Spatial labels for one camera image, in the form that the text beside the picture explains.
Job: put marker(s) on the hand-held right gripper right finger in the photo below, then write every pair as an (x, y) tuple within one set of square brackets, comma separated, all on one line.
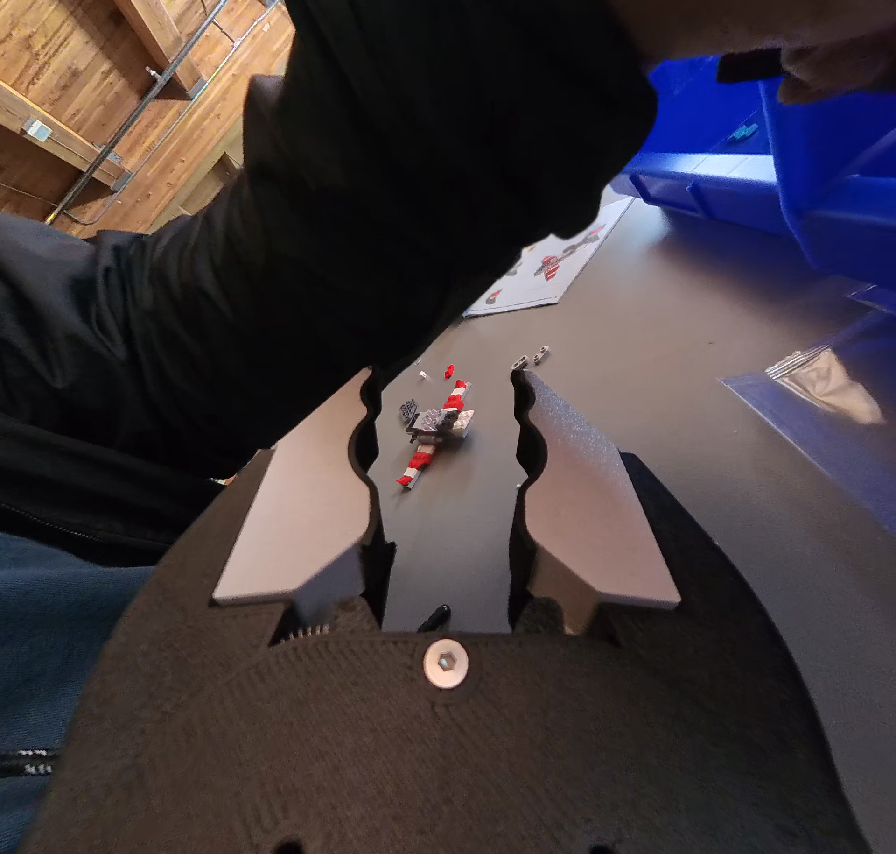
[(595, 518)]

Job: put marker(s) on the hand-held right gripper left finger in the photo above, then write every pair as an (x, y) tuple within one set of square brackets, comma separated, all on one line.
[(308, 518)]

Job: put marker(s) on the pile of small toy bricks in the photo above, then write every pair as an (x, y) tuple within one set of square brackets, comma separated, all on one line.
[(742, 132)]

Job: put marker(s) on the blue plastic storage bin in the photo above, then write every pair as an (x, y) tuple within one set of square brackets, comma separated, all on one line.
[(840, 188)]

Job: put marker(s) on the red white grey brick model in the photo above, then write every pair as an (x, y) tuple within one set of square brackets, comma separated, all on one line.
[(437, 434)]

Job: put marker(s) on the person's left forearm black sleeve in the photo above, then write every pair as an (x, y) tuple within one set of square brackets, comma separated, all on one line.
[(350, 202)]

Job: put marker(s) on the dark grey desk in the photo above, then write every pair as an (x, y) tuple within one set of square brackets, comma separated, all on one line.
[(665, 406)]

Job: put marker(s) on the dark grey brick plate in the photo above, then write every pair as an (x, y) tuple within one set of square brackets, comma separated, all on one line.
[(409, 411)]

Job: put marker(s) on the small black brick rod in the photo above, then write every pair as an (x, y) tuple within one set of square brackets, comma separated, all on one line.
[(435, 617)]

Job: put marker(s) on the person's black jacket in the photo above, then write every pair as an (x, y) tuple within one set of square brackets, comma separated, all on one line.
[(91, 490)]

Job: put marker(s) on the clear zip plastic bag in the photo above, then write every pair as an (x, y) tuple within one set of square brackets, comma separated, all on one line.
[(819, 413)]

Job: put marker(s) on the open instruction booklet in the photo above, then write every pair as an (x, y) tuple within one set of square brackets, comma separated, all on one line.
[(539, 273)]

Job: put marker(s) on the person's blue jeans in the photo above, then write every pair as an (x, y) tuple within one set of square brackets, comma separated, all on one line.
[(49, 658)]

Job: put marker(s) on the metal ceiling conduit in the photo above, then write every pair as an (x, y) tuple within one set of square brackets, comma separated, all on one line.
[(161, 83)]

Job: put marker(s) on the grey ceiling junction box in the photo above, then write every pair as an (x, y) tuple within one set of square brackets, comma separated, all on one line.
[(35, 128)]

